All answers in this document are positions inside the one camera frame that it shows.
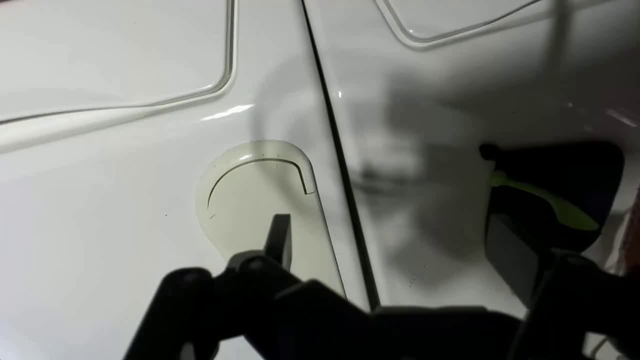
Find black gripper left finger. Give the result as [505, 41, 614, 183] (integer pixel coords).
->
[123, 212, 377, 360]

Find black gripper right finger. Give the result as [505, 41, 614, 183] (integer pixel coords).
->
[485, 212, 640, 360]

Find white washing machine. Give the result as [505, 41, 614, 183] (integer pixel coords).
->
[0, 0, 372, 360]

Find cream dispenser lid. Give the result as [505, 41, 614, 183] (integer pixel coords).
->
[197, 139, 347, 296]

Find black object with green stripe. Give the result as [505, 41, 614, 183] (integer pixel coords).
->
[479, 139, 626, 256]

